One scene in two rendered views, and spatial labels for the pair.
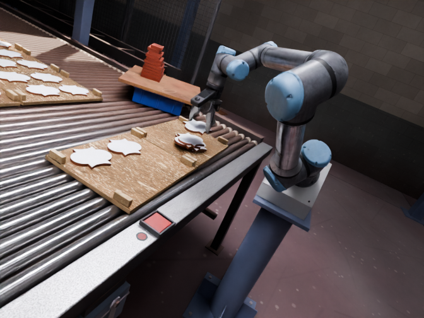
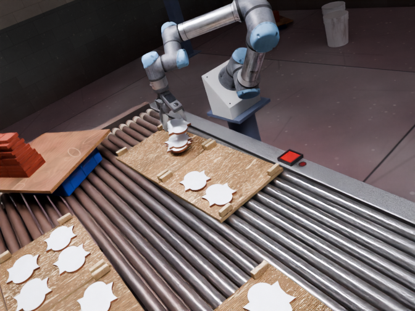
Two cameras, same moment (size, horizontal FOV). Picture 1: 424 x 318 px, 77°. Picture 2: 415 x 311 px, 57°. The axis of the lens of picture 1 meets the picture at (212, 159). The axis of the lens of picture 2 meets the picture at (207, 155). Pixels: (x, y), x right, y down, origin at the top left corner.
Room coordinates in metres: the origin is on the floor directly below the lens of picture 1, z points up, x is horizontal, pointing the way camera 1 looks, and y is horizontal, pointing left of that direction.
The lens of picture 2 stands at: (-0.04, 1.22, 1.85)
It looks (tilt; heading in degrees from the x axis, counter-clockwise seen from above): 32 degrees down; 314
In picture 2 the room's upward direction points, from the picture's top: 18 degrees counter-clockwise
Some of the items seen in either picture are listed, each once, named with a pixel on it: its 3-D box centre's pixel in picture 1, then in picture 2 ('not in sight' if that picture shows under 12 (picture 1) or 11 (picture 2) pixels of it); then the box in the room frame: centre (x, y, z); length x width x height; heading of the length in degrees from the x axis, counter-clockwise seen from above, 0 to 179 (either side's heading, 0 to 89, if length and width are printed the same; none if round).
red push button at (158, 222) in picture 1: (157, 223); (290, 157); (0.61, 0.08, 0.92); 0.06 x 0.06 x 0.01; 71
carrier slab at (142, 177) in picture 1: (130, 163); (218, 177); (0.84, 0.27, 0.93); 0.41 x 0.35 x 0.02; 164
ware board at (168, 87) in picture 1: (164, 84); (46, 158); (1.76, 0.48, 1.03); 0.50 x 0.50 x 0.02; 13
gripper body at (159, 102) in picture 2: (211, 97); (164, 98); (1.17, 0.10, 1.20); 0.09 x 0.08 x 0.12; 154
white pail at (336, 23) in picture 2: not in sight; (336, 29); (1.64, -3.51, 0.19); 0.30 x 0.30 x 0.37
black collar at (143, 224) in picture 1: (158, 223); (289, 157); (0.61, 0.08, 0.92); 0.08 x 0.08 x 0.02; 71
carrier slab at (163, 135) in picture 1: (185, 140); (163, 151); (1.25, 0.16, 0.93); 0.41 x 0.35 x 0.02; 165
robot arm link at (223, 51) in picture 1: (223, 61); (153, 66); (1.16, 0.11, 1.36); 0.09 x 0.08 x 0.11; 34
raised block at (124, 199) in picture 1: (122, 198); (273, 170); (0.62, 0.20, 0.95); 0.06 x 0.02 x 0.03; 74
